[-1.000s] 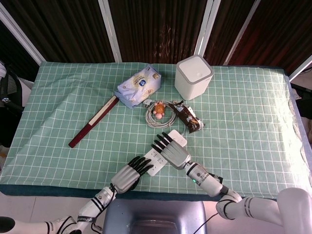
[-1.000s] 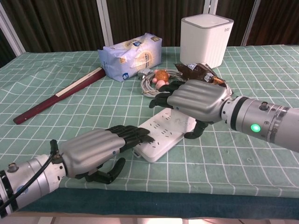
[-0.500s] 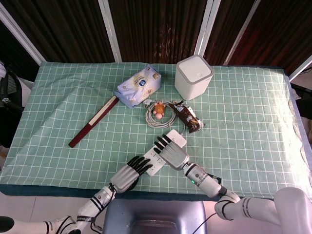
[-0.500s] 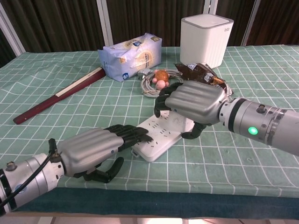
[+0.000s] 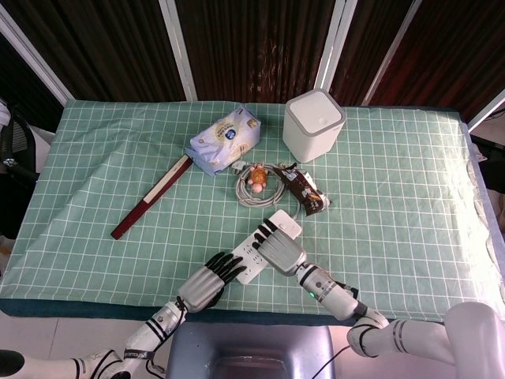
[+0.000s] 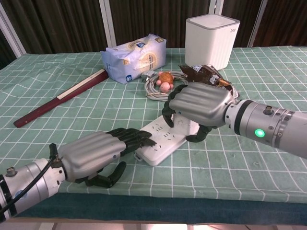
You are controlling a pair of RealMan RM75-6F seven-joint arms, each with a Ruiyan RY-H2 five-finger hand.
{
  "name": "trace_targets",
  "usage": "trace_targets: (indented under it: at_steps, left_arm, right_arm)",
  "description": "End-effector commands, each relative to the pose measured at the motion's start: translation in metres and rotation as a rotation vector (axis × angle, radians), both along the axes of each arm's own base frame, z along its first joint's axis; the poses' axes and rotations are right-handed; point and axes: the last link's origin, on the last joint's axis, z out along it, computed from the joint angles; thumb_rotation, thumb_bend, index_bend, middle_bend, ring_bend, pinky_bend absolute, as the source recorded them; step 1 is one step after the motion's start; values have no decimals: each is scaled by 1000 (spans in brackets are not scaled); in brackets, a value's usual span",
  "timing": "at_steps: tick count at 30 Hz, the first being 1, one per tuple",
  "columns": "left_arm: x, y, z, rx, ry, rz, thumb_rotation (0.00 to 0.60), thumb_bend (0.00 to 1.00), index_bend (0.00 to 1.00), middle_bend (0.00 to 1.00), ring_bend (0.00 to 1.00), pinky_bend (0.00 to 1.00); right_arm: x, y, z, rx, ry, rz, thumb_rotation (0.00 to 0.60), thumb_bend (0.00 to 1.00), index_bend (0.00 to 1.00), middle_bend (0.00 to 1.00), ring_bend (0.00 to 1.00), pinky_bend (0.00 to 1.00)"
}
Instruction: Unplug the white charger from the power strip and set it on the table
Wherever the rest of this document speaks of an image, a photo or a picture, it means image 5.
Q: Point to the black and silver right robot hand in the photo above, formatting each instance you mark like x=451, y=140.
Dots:
x=284, y=252

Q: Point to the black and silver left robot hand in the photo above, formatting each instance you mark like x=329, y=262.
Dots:
x=201, y=288

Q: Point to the white power strip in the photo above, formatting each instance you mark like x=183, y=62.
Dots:
x=288, y=223

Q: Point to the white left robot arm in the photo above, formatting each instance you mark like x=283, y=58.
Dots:
x=138, y=341

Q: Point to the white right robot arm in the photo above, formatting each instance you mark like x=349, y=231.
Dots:
x=339, y=300

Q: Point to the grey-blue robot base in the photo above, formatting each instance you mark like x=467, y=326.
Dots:
x=252, y=351

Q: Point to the brown snack wrapper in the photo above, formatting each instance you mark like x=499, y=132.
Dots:
x=305, y=191

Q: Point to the orange and pink turtle toy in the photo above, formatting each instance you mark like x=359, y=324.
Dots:
x=258, y=177

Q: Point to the green checked tablecloth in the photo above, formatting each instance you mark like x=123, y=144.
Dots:
x=375, y=221

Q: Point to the dark red folded fan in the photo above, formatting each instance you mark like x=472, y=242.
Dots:
x=154, y=195

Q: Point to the dark teal table cover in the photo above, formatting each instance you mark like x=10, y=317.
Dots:
x=98, y=312

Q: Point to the white square trash bin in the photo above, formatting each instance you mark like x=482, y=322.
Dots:
x=311, y=130

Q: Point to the blue and white tissue pack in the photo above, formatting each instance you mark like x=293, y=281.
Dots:
x=225, y=140

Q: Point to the black mesh office chair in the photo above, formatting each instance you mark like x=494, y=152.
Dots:
x=16, y=150

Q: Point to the person in white clothing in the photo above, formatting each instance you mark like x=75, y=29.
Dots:
x=3, y=114

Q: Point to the dark folding screen white frame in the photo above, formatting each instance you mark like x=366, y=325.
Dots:
x=252, y=47

